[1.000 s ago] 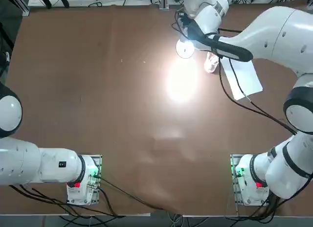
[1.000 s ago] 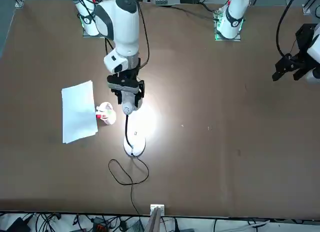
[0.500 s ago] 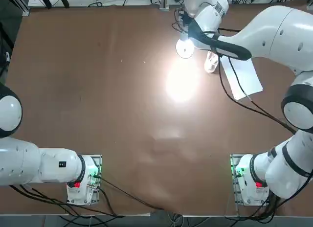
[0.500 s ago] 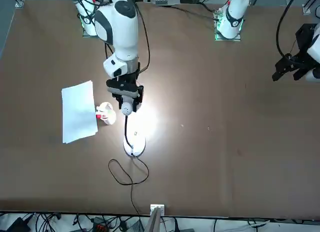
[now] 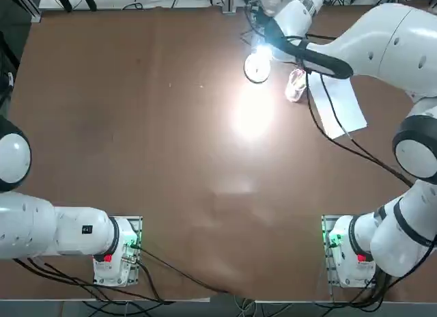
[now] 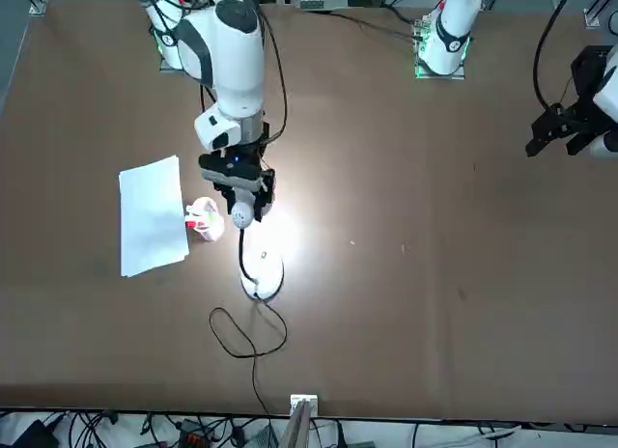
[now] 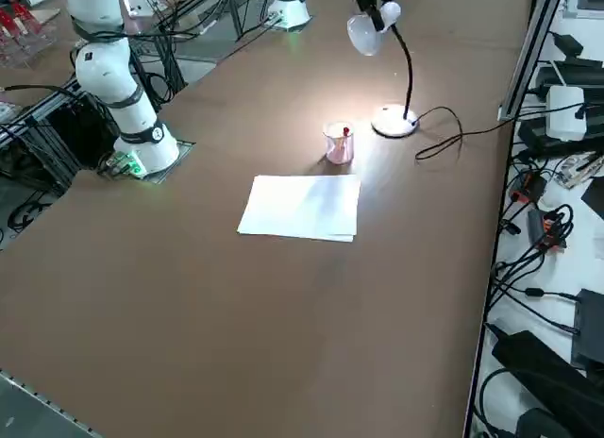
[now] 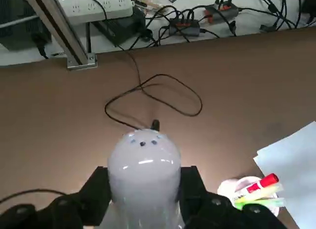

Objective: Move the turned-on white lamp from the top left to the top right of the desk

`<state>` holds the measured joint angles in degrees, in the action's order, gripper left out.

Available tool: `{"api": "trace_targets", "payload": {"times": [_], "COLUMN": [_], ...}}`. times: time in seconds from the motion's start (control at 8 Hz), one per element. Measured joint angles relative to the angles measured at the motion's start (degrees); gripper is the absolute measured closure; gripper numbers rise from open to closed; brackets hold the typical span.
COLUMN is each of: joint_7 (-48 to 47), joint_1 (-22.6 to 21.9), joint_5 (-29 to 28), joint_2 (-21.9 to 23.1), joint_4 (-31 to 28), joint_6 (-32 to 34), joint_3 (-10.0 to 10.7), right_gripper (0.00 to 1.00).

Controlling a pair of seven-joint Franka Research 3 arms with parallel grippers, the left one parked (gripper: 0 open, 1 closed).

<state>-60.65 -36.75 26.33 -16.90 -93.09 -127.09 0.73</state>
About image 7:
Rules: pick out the white gooseneck desk lamp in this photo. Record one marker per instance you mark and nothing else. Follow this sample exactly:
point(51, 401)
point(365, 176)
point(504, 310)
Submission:
point(365, 37)

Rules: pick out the clear plastic cup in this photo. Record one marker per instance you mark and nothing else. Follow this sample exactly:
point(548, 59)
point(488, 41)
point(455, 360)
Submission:
point(337, 150)

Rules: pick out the black power brick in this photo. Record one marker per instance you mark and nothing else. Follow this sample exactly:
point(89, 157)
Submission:
point(568, 44)

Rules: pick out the white paper sheets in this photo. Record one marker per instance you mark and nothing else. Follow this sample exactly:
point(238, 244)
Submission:
point(297, 207)

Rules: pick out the white power adapter box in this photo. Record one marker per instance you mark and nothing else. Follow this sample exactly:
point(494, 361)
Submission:
point(564, 112)

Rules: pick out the orange black connector block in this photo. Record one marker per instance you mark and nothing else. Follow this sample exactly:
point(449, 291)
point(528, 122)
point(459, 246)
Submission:
point(531, 188)

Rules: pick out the black adapter with orange plug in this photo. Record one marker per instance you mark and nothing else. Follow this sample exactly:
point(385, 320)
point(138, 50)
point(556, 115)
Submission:
point(547, 230)

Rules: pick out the clear acrylic rack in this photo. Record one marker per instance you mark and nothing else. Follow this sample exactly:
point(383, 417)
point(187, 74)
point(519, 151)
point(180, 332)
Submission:
point(23, 32)

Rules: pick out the black flat device box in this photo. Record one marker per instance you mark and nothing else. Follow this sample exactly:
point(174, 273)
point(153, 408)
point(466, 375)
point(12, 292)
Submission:
point(590, 329)

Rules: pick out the aluminium table edge strip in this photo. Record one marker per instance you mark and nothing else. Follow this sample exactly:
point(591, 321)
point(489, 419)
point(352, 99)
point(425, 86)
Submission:
point(42, 405)

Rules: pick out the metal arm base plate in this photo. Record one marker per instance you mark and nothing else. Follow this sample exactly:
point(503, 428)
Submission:
point(186, 147)
point(271, 21)

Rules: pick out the aluminium frame profile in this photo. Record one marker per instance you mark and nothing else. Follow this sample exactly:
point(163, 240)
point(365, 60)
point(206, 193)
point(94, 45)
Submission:
point(528, 55)

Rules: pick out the black metal frame rack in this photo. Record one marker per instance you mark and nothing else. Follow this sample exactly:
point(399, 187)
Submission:
point(71, 126)

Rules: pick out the large black bracket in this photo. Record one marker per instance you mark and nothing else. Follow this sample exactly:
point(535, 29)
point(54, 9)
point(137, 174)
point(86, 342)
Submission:
point(542, 367)

